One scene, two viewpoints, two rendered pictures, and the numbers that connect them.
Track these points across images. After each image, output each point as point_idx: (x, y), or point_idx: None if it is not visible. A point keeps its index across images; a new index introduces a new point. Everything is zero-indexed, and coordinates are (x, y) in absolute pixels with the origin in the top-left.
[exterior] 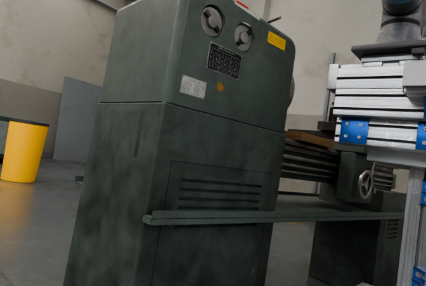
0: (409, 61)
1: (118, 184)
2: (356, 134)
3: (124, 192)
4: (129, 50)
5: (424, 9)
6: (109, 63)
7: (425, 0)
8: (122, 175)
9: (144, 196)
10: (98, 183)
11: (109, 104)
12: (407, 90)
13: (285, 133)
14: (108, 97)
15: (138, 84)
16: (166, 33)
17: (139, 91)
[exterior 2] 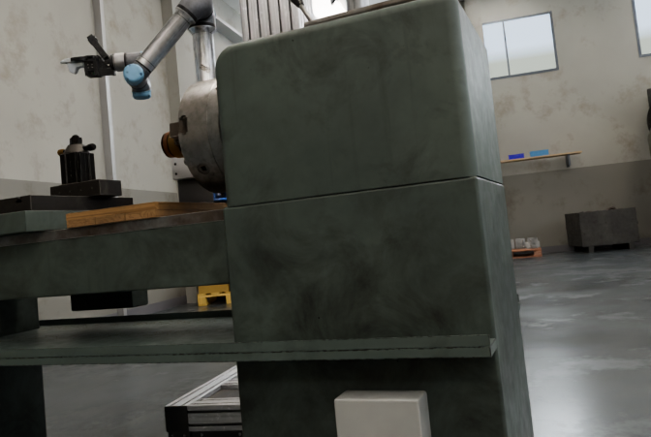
0: None
1: (509, 293)
2: None
3: (511, 296)
4: (480, 100)
5: (173, 41)
6: (472, 105)
7: (180, 32)
8: (508, 279)
9: (515, 286)
10: (503, 311)
11: (485, 181)
12: None
13: (212, 206)
14: (482, 169)
15: (493, 159)
16: (492, 106)
17: (495, 168)
